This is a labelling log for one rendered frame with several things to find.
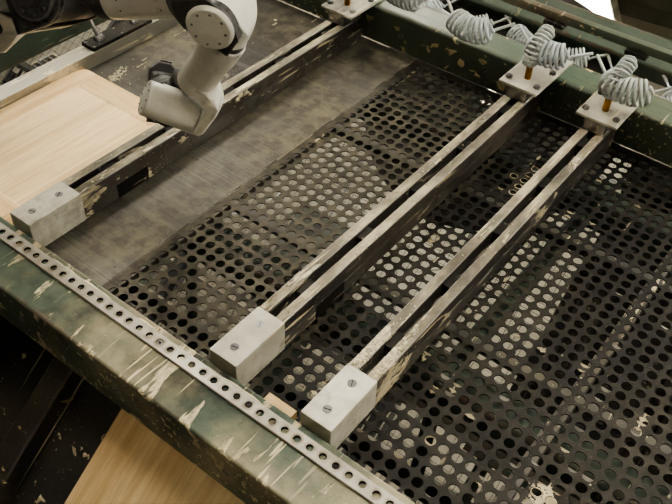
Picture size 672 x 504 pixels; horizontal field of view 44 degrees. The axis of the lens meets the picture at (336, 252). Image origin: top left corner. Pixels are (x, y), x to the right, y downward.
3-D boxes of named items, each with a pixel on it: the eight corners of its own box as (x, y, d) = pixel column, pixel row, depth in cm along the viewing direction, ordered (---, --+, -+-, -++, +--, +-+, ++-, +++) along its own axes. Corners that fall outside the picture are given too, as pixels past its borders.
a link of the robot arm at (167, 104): (183, 131, 161) (195, 144, 151) (129, 111, 156) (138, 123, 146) (204, 75, 159) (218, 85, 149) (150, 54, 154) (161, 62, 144)
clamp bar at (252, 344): (203, 368, 147) (192, 273, 130) (528, 83, 216) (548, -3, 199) (246, 398, 142) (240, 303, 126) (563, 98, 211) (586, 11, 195)
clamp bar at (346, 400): (291, 429, 138) (290, 336, 122) (599, 113, 207) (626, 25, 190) (339, 463, 134) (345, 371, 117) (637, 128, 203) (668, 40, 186)
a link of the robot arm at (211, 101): (197, 143, 154) (229, 101, 145) (151, 127, 150) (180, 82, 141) (200, 116, 158) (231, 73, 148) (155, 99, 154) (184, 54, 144)
